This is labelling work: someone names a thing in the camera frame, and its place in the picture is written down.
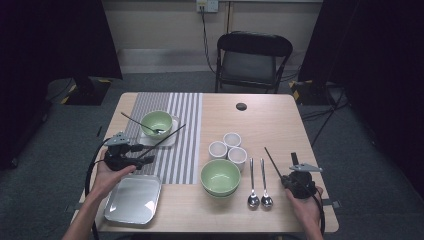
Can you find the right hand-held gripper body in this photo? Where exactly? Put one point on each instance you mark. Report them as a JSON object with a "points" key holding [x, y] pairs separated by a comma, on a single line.
{"points": [[301, 185]]}

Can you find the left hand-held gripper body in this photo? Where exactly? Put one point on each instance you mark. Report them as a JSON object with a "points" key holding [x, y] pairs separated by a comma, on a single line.
{"points": [[120, 158]]}

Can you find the metal spoon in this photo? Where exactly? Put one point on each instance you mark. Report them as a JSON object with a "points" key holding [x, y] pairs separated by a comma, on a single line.
{"points": [[266, 201], [253, 201], [159, 130]]}

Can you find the green bowl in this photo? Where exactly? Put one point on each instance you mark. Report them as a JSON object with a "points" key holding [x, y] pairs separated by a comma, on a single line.
{"points": [[156, 120], [220, 176], [220, 197]]}

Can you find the white square plate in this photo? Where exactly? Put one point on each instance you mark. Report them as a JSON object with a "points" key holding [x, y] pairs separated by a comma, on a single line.
{"points": [[173, 140], [133, 200]]}

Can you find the white cup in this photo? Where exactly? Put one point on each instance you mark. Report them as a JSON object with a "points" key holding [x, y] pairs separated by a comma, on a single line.
{"points": [[237, 155], [232, 139], [217, 149]]}

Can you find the person's left hand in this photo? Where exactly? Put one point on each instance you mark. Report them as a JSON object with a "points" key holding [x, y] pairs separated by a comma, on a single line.
{"points": [[110, 180]]}

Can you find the person's right hand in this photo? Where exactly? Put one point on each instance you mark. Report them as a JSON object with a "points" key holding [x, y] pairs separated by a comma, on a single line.
{"points": [[308, 210]]}

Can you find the small black strip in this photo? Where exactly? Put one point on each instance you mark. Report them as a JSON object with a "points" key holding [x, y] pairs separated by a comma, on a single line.
{"points": [[99, 131]]}

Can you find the grey tape strip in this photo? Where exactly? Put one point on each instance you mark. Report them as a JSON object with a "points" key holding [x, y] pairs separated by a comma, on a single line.
{"points": [[71, 207], [333, 203]]}

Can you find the grey striped placemat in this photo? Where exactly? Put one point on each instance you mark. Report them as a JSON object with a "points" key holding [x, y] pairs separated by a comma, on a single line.
{"points": [[186, 160]]}

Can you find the black stand base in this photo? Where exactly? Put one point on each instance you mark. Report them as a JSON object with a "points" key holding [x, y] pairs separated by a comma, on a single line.
{"points": [[88, 95], [310, 95]]}

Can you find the thin black stand leg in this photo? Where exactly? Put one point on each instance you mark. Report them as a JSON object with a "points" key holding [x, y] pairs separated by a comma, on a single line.
{"points": [[328, 118]]}

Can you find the dark curtain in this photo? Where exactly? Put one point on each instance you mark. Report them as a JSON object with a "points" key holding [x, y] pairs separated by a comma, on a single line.
{"points": [[50, 40], [376, 66]]}

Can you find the black folding chair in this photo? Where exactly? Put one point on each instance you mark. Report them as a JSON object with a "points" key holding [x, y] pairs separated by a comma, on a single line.
{"points": [[253, 43]]}

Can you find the white wall socket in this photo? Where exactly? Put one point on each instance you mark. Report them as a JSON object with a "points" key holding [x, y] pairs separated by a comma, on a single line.
{"points": [[207, 5]]}

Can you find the wall conduit pipe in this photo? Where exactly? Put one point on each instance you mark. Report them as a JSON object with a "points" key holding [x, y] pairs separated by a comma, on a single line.
{"points": [[228, 16]]}

